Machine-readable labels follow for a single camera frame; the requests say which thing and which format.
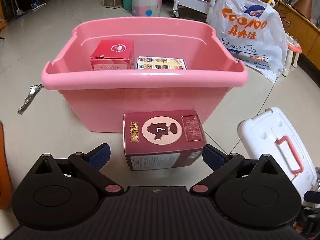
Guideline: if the colourful printed flat box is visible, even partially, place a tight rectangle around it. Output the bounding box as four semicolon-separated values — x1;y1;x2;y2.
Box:
136;56;187;70

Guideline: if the maroon cardboard box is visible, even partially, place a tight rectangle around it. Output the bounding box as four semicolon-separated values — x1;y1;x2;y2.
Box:
123;109;207;171

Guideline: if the silver foil wrapper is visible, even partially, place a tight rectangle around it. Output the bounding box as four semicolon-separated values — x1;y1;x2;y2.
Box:
17;84;43;115

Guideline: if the pink plastic storage bin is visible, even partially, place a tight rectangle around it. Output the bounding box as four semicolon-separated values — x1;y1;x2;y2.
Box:
41;17;248;133

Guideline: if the orange slipper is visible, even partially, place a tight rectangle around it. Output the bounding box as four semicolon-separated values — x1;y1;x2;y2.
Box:
0;122;12;210

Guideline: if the white printed plastic bag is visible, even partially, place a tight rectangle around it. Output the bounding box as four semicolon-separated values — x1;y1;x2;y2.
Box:
210;0;288;83

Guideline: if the white rolling cart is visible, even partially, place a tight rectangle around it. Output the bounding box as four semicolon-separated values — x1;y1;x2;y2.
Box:
172;0;216;23

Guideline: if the wooden furniture edge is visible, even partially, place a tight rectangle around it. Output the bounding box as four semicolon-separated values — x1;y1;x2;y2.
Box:
275;0;319;69

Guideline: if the red small box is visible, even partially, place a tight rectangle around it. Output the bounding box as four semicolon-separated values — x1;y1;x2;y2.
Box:
90;39;135;71

